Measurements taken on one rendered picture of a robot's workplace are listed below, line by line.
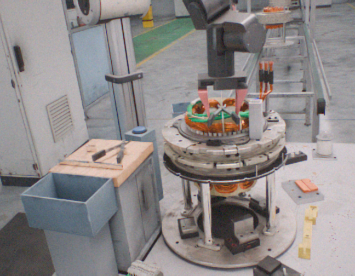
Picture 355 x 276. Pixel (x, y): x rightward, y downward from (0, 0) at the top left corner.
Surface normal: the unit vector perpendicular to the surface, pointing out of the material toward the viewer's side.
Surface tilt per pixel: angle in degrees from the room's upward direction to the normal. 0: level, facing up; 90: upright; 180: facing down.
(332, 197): 0
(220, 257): 0
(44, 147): 90
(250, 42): 89
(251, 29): 89
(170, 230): 0
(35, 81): 90
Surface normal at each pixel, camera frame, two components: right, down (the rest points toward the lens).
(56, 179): -0.35, 0.39
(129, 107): 0.61, 0.25
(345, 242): -0.10, -0.92
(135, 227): 0.93, 0.05
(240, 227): 0.36, 0.33
